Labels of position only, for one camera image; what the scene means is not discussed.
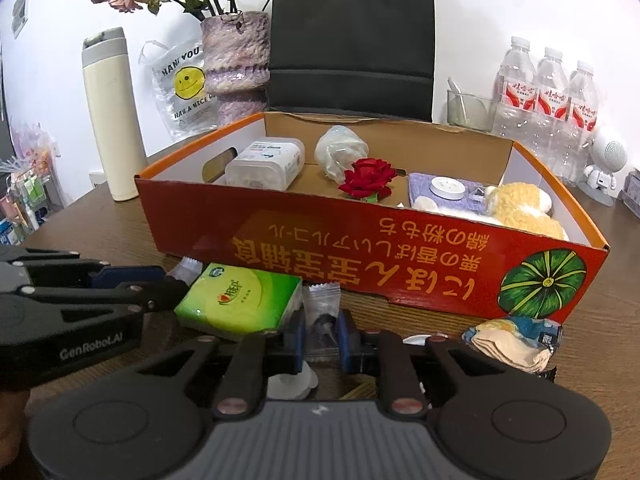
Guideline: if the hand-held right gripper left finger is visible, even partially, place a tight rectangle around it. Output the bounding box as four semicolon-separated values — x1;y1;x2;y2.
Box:
127;309;308;421

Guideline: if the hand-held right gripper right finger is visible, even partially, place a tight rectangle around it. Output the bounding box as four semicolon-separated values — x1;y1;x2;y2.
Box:
336;310;516;418

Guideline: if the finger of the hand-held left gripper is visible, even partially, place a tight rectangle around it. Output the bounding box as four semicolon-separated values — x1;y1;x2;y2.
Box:
0;246;167;297
55;279;189;324

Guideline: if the small clear sachet packet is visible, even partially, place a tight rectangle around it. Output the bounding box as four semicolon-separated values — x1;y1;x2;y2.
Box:
303;282;342;363

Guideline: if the small white sachet packet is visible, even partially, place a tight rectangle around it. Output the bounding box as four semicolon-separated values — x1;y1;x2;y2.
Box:
167;256;204;286

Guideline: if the green tissue packet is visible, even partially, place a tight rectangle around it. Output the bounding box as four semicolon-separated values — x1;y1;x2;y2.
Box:
174;262;304;337

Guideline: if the red cardboard box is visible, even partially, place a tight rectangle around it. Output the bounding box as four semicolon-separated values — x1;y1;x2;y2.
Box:
133;111;612;325

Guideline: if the red rose flower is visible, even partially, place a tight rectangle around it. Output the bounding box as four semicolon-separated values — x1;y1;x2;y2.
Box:
338;157;398;204

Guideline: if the yellow plush toy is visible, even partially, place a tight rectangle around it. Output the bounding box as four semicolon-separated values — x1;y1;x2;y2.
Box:
412;183;571;241

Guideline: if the wooden desktop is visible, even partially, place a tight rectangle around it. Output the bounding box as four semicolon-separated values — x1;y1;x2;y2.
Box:
22;132;640;480

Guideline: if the cream thermos bottle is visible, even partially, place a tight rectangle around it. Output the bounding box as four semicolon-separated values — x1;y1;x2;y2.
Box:
81;26;148;202

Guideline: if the white plastic box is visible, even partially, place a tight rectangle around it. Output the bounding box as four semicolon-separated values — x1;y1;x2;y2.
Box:
224;137;307;192

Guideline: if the purple towel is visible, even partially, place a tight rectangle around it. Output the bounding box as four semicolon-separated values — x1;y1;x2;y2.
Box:
407;172;501;214

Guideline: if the white round disc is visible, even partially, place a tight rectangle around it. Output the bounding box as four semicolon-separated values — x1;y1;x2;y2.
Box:
430;177;464;199

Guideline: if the clear smiley plastic bag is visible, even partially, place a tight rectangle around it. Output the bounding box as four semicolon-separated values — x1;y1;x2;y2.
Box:
137;37;221;142

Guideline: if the purple knitted vase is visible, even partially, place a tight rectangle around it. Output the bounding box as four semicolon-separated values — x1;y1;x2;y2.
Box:
200;10;272;129

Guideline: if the clear glass container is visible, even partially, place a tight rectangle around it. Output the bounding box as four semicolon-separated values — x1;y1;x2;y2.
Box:
446;77;499;134

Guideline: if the black paper bag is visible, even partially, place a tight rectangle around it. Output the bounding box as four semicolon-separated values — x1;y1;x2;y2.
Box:
265;0;435;122

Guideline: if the grey box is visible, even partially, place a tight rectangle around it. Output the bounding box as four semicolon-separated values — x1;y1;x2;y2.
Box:
620;170;640;217

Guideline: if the white robot figurine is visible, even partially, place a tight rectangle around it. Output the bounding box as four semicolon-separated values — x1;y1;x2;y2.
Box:
580;122;629;207

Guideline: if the wire rack with small goods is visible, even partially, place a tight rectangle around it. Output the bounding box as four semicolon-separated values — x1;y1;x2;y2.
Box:
0;120;66;247

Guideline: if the wall poster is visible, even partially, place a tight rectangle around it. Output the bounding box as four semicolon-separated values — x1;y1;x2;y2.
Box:
10;0;32;39

